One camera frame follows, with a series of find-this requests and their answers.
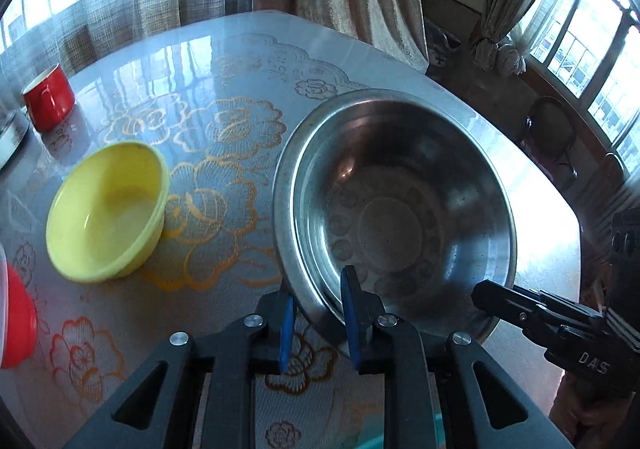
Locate dark round-back chair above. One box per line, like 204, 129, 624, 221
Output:
597, 153, 632, 210
522, 96, 579, 192

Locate white glass electric kettle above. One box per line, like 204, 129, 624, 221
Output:
0, 108, 31, 170

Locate blue white patterned bag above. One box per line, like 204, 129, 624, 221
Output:
425, 24, 462, 68

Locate yellow bowl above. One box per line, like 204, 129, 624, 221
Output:
45, 141, 171, 285

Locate red mug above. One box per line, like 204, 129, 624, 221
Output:
21, 63, 77, 133

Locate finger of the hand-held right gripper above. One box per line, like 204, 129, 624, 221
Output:
471, 280, 640, 382

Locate stainless steel bowl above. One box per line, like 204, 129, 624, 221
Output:
272, 89, 517, 360

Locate side window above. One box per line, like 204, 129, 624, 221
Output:
510, 0, 640, 174

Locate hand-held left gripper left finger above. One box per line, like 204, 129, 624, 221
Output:
62, 293, 296, 449

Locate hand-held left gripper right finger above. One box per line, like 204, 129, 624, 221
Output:
340, 265, 576, 449

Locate tied beige curtain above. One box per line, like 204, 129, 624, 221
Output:
470, 0, 566, 78

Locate red bowl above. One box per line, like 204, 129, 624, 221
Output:
0, 244, 39, 370

